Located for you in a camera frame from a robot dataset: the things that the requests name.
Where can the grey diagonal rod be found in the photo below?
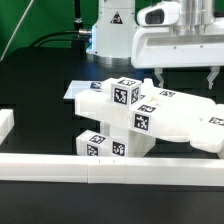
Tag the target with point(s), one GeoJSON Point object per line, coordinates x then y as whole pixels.
{"type": "Point", "coordinates": [15, 31]}

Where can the white chair seat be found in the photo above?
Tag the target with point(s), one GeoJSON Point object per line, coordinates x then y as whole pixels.
{"type": "Point", "coordinates": [125, 142]}

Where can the black vertical post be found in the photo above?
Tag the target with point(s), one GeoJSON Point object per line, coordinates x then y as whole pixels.
{"type": "Point", "coordinates": [77, 15]}

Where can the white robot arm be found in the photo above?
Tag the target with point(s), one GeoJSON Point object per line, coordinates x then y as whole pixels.
{"type": "Point", "coordinates": [112, 35]}

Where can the white chair back frame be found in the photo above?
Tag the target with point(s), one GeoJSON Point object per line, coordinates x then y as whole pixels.
{"type": "Point", "coordinates": [160, 113]}

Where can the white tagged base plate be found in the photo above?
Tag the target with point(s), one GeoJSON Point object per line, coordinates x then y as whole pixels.
{"type": "Point", "coordinates": [76, 87]}

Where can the white U-shaped fence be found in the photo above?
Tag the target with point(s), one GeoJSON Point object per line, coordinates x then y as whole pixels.
{"type": "Point", "coordinates": [38, 147]}

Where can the white tagged cube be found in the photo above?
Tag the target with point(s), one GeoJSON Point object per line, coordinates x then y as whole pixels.
{"type": "Point", "coordinates": [126, 91]}

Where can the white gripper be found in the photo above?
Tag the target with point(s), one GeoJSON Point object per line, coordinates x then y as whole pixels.
{"type": "Point", "coordinates": [174, 34]}

